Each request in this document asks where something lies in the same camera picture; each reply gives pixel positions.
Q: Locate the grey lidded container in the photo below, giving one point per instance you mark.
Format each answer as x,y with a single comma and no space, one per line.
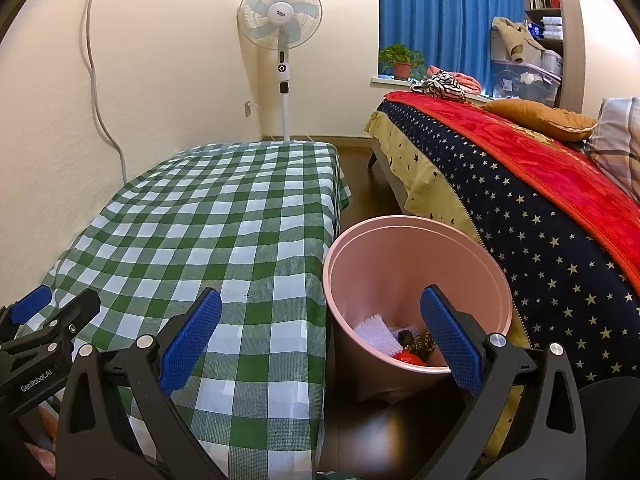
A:
550,62

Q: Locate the green checked tablecloth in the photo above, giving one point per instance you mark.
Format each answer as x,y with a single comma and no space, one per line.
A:
225,240

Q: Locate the red blanket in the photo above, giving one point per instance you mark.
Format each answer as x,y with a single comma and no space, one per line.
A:
525,150

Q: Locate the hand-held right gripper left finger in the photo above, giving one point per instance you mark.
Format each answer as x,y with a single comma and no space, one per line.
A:
192,340

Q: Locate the red plastic bag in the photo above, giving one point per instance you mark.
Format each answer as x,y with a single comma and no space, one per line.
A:
410,357

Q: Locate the white standing fan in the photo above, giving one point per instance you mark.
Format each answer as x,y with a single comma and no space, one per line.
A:
279,10

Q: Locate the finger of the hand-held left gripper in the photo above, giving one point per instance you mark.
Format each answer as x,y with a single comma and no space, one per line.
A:
30,305
75,310

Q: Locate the clear plastic storage box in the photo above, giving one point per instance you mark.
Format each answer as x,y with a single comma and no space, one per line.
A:
520,82

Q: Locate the white foam net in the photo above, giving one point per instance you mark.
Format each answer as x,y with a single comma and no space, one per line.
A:
375,332

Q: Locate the beige jacket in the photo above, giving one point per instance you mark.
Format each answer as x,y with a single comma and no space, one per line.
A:
512,35

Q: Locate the blue curtain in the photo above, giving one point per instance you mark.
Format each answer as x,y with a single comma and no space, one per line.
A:
440,15

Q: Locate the pink plastic bin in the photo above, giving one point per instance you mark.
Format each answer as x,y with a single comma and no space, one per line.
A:
400,270

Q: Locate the orange brown pillow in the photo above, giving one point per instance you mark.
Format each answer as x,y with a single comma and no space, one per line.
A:
540,117

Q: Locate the brown bookshelf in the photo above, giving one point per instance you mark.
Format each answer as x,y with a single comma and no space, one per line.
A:
542,0

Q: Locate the plaid pillow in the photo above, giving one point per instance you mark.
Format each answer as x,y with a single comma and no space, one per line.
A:
617,135

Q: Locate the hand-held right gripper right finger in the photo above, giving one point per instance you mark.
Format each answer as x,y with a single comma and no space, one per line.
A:
450,340

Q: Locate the black white striped garment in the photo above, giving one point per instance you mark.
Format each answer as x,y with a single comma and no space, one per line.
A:
442,87

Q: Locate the potted green plant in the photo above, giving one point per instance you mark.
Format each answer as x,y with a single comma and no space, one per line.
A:
401,69

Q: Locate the yellow star print sheet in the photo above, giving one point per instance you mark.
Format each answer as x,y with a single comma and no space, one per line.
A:
410,170

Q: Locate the white wall socket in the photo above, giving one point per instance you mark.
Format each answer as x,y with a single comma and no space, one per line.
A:
247,109

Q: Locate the navy star print blanket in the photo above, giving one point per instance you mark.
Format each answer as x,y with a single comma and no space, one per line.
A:
550,260

